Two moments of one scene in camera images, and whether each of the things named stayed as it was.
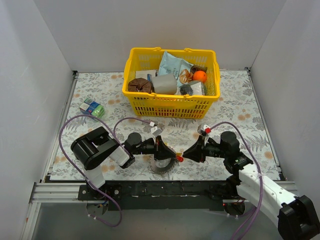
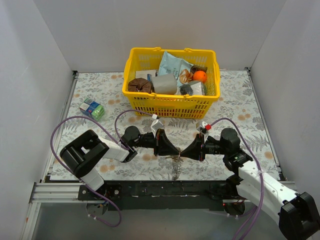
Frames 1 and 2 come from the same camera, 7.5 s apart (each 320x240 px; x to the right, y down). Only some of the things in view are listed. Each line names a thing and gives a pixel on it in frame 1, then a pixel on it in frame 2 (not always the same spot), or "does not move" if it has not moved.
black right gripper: (202, 149) does not move
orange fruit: (200, 75) does not move
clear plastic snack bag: (168, 169) to (177, 165)
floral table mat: (235, 129) does not move
